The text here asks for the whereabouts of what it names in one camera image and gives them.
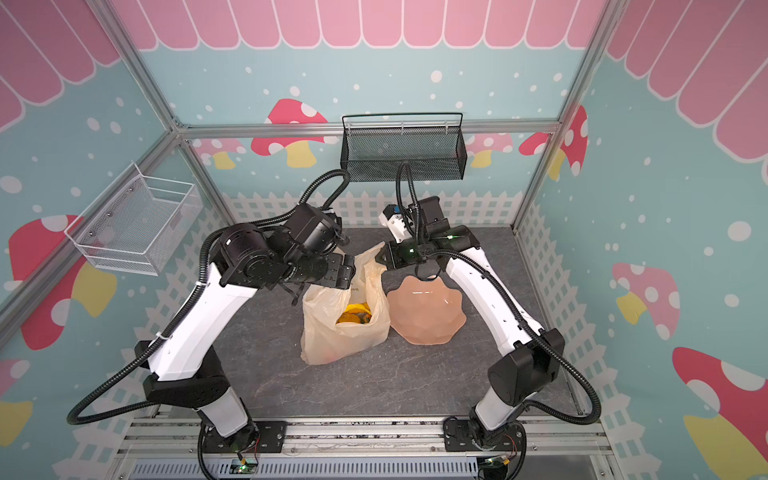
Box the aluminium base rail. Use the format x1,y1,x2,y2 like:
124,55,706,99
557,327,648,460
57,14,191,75
106,416,623,479

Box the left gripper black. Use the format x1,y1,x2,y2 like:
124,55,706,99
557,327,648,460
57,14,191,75
277,252,356,290

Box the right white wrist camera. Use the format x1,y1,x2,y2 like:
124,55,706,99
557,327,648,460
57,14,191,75
378,204,414,244

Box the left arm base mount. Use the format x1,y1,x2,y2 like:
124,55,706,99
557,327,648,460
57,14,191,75
202,420,288,454

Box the large yellow banana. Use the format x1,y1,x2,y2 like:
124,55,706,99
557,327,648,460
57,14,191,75
336,303,372,325

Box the pink wavy fruit plate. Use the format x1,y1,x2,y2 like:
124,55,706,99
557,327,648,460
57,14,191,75
387,276,467,346

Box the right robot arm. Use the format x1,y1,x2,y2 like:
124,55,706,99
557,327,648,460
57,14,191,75
376,162,602,450

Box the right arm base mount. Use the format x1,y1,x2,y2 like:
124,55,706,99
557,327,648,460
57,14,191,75
442,416,527,453

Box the banana print plastic bag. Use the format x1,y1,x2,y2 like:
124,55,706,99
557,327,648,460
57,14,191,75
301,243,391,366

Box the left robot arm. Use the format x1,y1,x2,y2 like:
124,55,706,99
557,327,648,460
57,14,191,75
66,169,355,452

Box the black wire mesh basket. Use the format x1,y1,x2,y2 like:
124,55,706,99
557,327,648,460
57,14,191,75
340,112,468,183

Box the white wire mesh basket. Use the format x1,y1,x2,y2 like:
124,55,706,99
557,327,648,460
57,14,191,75
64,164,203,276

